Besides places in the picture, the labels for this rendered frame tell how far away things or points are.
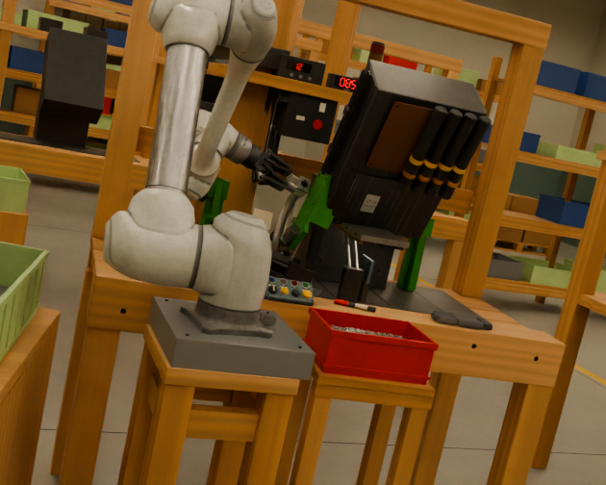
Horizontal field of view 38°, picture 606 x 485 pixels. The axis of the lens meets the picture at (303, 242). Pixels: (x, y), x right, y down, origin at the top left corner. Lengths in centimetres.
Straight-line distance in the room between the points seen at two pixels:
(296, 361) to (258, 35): 82
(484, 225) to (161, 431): 176
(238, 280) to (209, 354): 19
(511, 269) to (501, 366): 540
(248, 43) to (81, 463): 128
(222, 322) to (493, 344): 107
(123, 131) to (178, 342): 120
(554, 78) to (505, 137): 479
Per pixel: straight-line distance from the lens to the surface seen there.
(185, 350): 199
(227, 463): 240
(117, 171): 304
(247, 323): 209
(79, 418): 262
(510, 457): 304
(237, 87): 248
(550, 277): 852
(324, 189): 277
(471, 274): 344
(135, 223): 204
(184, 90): 216
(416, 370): 244
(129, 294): 250
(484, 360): 285
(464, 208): 346
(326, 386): 233
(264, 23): 224
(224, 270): 204
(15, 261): 242
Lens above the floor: 150
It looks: 9 degrees down
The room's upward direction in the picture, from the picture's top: 12 degrees clockwise
